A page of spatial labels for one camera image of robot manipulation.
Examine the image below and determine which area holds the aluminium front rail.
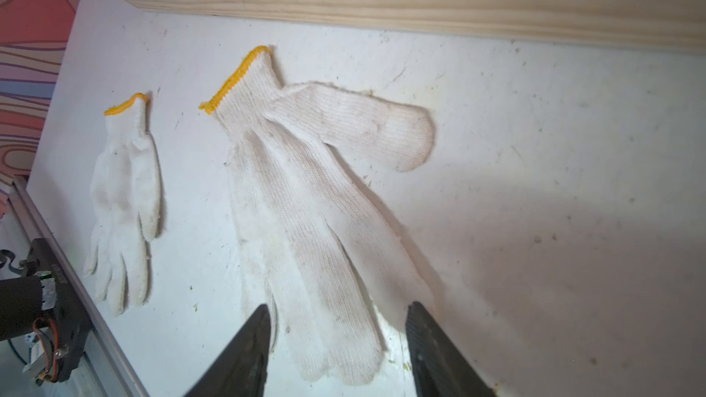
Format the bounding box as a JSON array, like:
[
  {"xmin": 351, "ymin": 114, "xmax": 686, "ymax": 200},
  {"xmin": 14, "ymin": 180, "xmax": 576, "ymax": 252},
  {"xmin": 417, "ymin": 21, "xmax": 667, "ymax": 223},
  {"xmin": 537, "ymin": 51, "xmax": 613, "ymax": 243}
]
[{"xmin": 1, "ymin": 178, "xmax": 147, "ymax": 396}]

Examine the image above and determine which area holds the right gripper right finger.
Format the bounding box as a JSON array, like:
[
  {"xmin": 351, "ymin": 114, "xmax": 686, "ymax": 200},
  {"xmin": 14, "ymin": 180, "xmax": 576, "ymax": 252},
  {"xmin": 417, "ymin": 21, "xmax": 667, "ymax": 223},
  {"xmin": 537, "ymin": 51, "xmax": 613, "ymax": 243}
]
[{"xmin": 406, "ymin": 301, "xmax": 496, "ymax": 397}]

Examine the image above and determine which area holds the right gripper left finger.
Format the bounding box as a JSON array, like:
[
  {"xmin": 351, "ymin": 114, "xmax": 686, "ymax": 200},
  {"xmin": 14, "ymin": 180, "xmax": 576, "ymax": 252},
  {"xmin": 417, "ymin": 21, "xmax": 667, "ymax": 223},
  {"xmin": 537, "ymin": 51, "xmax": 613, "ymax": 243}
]
[{"xmin": 186, "ymin": 304, "xmax": 272, "ymax": 397}]

